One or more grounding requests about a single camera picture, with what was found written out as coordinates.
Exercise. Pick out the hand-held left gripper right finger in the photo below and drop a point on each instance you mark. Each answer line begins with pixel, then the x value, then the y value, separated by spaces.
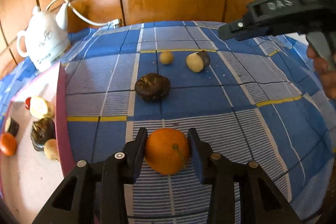
pixel 197 158

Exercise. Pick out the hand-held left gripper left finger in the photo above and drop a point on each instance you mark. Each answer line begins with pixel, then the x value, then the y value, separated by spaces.
pixel 135 158

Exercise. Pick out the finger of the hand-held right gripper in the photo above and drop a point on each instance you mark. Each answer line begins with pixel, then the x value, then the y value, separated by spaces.
pixel 262 22

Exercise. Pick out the large orange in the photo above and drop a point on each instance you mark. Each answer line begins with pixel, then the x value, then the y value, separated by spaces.
pixel 165 150

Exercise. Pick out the dark brown wrinkled fruit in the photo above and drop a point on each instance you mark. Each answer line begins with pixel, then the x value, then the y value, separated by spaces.
pixel 152 87
pixel 42 133

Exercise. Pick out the small tan round fruit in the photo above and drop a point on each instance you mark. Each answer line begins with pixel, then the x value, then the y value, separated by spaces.
pixel 166 58
pixel 51 150

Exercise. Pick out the pale yellow cut fruit piece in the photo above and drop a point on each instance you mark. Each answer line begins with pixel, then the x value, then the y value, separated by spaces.
pixel 40 107

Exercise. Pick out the pink box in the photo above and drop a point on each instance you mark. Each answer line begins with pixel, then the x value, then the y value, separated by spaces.
pixel 26 182

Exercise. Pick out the red cherry tomato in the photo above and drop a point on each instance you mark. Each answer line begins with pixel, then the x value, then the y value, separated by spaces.
pixel 27 103

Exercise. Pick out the small dark-skinned cut fruit piece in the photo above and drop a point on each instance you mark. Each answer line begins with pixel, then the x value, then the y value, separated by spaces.
pixel 11 126

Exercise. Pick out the person's right hand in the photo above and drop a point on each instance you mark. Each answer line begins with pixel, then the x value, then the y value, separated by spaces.
pixel 328 82

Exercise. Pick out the blue plaid tablecloth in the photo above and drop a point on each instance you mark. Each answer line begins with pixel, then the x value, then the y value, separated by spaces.
pixel 210 108

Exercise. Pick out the large dark-skinned cut fruit piece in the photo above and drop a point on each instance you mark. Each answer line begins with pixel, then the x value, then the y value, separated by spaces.
pixel 195 62

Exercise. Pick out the small orange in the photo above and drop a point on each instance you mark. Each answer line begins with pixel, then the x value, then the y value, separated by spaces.
pixel 8 144

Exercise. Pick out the white electric kettle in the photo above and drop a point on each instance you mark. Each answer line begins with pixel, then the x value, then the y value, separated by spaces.
pixel 44 40

